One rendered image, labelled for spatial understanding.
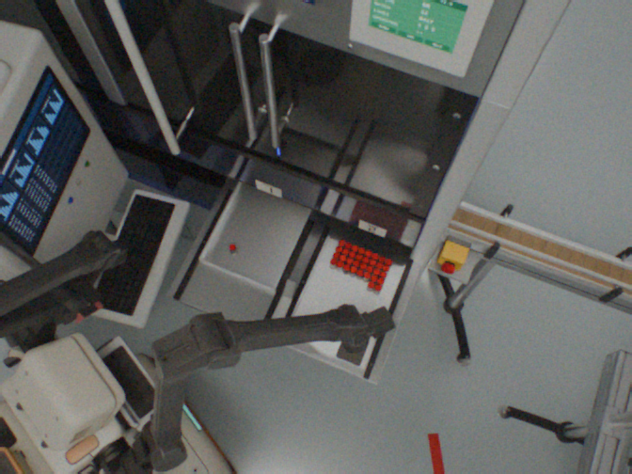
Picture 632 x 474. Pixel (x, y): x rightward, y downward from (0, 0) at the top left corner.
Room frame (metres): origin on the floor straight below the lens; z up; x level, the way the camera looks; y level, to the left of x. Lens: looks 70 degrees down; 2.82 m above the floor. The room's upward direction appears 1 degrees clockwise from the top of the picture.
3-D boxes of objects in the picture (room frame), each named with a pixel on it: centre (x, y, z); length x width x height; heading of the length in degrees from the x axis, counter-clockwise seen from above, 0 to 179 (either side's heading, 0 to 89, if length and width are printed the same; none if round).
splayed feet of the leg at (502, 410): (0.21, -1.00, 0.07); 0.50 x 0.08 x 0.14; 68
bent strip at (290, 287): (0.50, 0.09, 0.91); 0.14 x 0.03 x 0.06; 158
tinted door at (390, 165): (0.75, -0.10, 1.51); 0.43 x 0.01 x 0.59; 68
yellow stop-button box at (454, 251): (0.64, -0.41, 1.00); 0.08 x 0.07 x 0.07; 158
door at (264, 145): (0.92, 0.32, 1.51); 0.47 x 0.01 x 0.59; 68
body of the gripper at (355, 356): (0.33, -0.10, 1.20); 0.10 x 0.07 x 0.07; 158
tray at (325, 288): (0.52, -0.10, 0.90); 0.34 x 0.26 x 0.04; 157
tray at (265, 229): (0.75, 0.18, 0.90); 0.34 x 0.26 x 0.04; 158
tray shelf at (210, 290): (0.62, 0.05, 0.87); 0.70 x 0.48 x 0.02; 68
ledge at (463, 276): (0.67, -0.44, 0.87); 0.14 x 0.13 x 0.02; 158
